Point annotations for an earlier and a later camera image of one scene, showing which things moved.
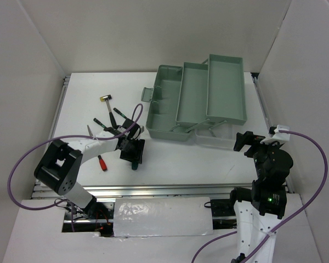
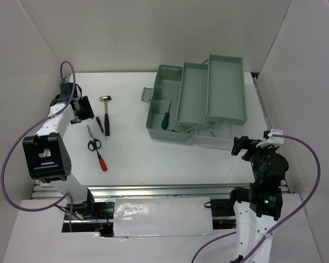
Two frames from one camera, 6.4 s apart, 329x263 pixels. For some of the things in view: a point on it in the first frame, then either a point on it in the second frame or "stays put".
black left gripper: x=136 y=155 to x=88 y=113
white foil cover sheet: x=176 y=216 stays put
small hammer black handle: x=112 y=119 to x=106 y=99
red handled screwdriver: x=103 y=167 stays put
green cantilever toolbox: x=196 y=97 stays put
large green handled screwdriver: x=134 y=166 to x=165 y=121
